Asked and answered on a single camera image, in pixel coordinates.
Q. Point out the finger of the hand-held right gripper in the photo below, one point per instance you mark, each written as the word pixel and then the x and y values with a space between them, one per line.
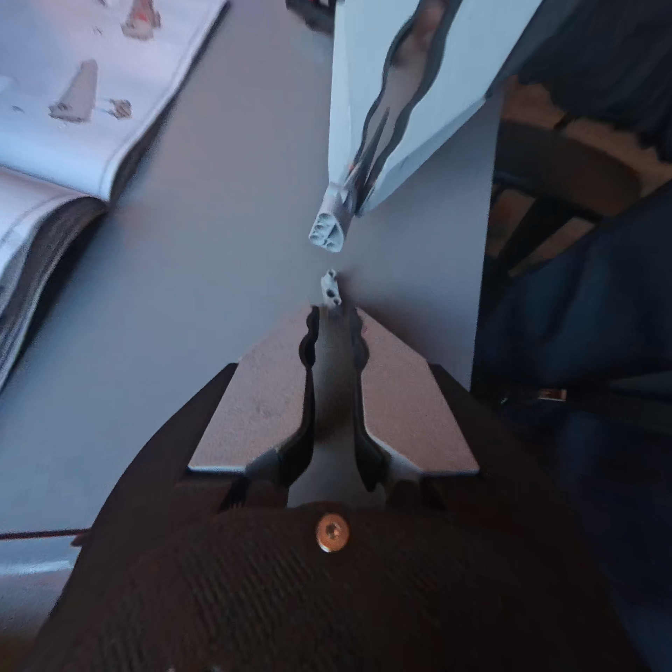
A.
pixel 357 78
pixel 462 78

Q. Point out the black lego assembly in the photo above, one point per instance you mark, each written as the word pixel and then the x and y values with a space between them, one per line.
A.
pixel 315 13

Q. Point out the person's dark blue torso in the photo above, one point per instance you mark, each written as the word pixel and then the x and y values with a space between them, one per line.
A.
pixel 577 325

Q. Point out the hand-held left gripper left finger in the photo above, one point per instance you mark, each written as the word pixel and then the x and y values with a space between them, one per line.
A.
pixel 252 409

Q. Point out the open lego instruction booklet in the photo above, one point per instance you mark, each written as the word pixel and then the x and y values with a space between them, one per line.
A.
pixel 78 131

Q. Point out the person's right hand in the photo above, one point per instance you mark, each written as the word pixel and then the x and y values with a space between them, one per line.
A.
pixel 422 42

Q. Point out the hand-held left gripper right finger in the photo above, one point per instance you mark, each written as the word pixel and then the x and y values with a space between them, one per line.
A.
pixel 414 414

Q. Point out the small grey lego connector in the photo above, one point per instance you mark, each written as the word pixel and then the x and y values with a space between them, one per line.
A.
pixel 330 288

